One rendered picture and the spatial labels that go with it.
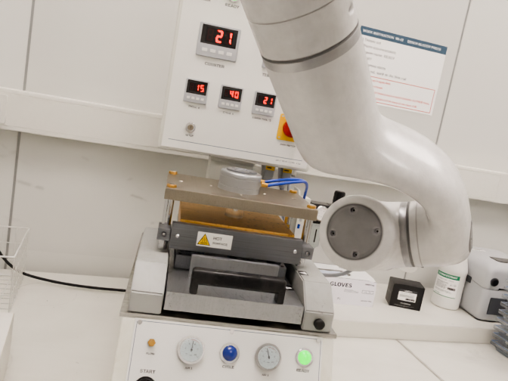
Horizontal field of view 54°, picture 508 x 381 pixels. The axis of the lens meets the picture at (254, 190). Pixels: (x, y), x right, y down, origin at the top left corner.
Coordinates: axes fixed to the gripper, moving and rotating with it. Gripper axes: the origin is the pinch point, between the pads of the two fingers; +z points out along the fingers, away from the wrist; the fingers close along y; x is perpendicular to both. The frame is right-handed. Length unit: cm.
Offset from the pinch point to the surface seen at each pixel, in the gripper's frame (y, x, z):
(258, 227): 20.5, 13.1, -3.5
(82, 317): 43, 56, 2
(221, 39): 52, -11, -1
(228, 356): 7.3, 28.6, -15.0
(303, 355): -0.2, 22.7, -7.8
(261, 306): 9.1, 20.5, -11.4
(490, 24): 32, -65, 78
